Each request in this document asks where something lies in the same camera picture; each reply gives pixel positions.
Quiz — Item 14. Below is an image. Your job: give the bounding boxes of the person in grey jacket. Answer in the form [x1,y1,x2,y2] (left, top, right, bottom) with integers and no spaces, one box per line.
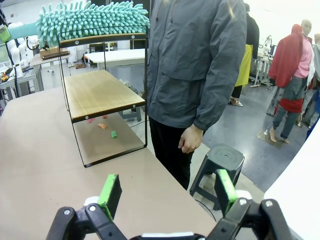
[146,0,248,191]

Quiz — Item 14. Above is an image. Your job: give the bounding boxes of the white mannequin bust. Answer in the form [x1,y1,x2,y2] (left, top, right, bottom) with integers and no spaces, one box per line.
[6,37,25,76]

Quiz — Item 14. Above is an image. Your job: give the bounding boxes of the small white desk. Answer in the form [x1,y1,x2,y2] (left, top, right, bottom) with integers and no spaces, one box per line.
[29,53,72,90]

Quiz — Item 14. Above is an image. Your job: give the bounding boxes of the two-tier wooden shelf black frame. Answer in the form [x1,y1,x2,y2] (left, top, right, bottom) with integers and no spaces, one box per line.
[57,24,150,169]

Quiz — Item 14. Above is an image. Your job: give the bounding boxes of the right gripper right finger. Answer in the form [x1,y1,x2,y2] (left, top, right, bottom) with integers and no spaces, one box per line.
[206,169,295,240]

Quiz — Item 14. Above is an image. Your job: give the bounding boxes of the black plastic stool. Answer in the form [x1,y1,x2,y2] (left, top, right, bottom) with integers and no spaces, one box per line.
[189,144,246,211]

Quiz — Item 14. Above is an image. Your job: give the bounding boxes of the large white table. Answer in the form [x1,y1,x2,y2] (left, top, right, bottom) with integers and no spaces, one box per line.
[263,119,320,240]

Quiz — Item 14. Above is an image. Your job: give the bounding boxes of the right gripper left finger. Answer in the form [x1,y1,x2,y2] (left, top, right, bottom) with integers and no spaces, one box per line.
[46,174,127,240]

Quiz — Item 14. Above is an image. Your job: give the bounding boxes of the person's left hand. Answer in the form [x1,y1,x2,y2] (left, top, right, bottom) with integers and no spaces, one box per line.
[177,124,205,154]

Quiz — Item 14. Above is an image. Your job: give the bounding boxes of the teal microfiber duster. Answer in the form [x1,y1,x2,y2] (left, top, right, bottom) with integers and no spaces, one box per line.
[7,0,151,50]

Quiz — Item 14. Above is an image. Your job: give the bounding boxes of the mannequin in red clothes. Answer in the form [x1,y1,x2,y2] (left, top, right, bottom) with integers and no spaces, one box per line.
[266,19,315,145]

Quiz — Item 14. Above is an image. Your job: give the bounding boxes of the grey aluminium frame cart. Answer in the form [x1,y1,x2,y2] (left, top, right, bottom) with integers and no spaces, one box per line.
[0,65,45,101]

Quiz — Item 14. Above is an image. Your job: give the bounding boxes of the mannequin base plate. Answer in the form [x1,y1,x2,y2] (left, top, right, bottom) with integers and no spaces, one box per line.
[256,128,292,150]

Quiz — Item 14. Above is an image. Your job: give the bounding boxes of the person's left forearm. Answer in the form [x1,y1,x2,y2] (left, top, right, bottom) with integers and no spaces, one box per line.
[192,57,248,132]

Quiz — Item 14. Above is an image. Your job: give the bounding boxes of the wooden box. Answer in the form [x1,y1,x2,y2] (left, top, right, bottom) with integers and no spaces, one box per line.
[39,46,71,61]

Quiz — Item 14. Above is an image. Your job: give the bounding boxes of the finger of the green-padded left gripper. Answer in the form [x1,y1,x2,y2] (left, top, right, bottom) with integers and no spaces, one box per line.
[0,24,12,43]

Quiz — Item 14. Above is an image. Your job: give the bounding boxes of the person in yellow apron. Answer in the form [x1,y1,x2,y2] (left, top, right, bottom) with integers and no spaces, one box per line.
[228,2,261,108]

